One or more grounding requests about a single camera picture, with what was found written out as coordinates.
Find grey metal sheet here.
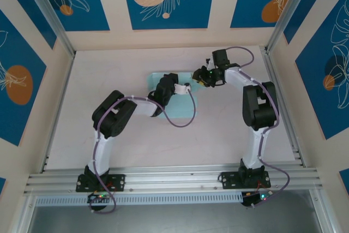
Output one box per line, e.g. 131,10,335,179
27,203,325,233

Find white slotted cable duct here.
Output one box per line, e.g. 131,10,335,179
35,192,244,207

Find wide aluminium mounting rail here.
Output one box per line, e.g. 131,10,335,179
23,163,325,195

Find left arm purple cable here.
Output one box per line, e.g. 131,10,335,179
91,85,197,214

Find light blue paper box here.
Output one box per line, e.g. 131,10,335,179
146,71,199,119

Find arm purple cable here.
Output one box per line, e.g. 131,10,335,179
226,46,290,208
91,85,197,214

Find aluminium side rail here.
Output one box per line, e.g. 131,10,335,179
262,47,306,168
40,50,76,174

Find blue floral wall panel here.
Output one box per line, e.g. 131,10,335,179
295,0,349,140
230,0,304,29
0,9,47,147
283,0,349,45
121,0,218,30
0,0,57,50
32,0,110,32

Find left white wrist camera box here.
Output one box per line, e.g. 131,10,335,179
173,81,192,95

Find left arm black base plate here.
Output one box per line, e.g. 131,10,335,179
75,174,127,193

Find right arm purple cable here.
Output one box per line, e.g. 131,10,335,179
226,46,290,208

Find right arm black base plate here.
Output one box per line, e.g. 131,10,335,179
220,171,272,190

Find aluminium frame post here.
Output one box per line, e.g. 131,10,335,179
266,0,320,53
20,0,76,56

